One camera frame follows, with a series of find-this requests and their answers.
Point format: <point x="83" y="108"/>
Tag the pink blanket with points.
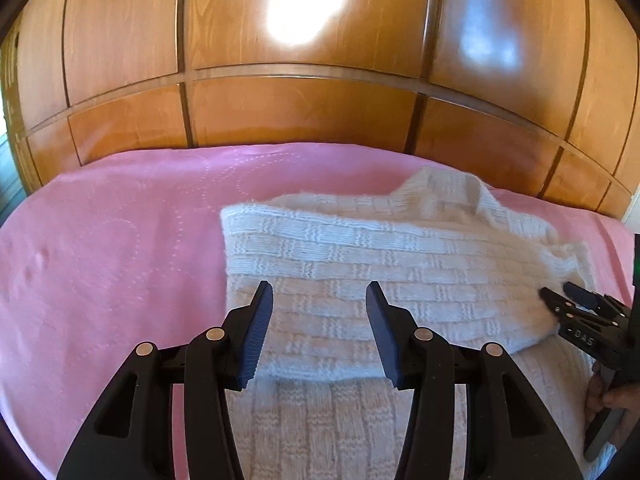
<point x="125" y="260"/>

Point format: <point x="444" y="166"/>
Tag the white knitted cardigan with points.
<point x="400" y="260"/>

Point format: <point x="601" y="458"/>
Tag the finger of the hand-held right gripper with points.
<point x="556" y="304"/>
<point x="582" y="296"/>

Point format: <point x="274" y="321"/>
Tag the person's right hand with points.
<point x="596" y="390"/>

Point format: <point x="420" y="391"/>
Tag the wooden wardrobe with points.
<point x="310" y="110"/>

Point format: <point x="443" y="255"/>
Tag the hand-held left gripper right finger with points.
<point x="382" y="335"/>

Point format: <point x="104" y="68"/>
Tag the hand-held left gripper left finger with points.
<point x="255" y="340"/>

